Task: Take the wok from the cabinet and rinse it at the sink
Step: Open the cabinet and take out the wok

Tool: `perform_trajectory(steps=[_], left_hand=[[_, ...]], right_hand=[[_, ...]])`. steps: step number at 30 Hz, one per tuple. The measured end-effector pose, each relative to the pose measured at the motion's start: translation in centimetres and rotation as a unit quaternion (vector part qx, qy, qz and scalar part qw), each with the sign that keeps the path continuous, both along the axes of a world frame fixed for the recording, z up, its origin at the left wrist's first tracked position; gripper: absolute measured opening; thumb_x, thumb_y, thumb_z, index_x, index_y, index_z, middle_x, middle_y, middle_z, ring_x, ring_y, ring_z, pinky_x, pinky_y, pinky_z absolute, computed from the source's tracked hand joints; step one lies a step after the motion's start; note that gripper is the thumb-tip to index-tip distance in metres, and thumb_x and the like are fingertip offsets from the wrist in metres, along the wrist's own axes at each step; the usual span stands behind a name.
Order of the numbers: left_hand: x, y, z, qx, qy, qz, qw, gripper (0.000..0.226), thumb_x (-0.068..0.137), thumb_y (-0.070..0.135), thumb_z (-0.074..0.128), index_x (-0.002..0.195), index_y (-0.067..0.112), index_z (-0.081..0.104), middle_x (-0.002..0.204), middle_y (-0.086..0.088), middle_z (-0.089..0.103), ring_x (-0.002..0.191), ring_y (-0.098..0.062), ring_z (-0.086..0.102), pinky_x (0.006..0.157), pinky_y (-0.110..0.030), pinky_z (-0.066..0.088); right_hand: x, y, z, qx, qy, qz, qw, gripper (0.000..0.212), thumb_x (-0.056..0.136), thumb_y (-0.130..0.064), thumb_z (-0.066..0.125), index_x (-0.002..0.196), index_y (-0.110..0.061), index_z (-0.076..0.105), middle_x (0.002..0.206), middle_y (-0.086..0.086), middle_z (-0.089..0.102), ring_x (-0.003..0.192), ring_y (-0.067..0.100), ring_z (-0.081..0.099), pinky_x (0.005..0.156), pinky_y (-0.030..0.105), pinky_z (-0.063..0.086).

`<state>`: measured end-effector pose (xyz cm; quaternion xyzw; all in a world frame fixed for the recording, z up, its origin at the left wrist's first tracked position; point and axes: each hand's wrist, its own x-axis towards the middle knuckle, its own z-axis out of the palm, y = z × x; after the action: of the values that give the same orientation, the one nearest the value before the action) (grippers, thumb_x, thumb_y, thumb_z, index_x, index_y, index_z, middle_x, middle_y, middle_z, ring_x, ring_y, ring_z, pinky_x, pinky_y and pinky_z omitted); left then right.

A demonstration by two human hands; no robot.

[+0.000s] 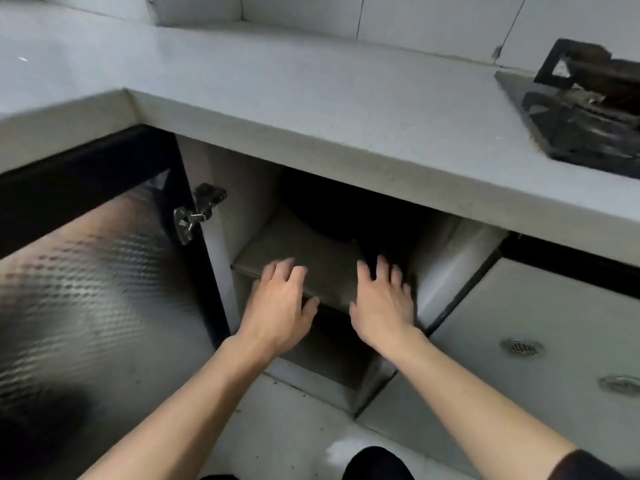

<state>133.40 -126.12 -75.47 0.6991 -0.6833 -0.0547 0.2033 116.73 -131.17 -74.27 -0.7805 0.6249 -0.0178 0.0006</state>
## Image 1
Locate metal cabinet hinge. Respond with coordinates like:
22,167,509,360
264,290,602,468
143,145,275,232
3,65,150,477
173,182,229,245

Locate person's black trousers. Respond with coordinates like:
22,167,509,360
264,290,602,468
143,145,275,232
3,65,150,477
342,446,416,480

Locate black shirt sleeve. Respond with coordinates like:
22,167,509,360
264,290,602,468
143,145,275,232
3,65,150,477
552,448,631,480

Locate stove burner with pan support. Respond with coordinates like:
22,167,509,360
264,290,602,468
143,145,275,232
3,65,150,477
532,38,640,118

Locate person's right forearm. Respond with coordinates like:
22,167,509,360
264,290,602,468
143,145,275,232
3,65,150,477
387,328,581,480

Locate person's left hand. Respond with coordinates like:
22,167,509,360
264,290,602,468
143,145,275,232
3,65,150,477
233,258,321,358

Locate grey cabinet door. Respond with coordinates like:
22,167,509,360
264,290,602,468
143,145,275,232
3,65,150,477
0,125,236,480

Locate person's left forearm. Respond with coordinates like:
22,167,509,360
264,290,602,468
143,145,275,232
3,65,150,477
77,334,281,480

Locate person's right hand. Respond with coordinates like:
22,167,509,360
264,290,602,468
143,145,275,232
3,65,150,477
348,254,423,358

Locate black glass gas stove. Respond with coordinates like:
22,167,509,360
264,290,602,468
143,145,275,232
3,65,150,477
493,38,640,179

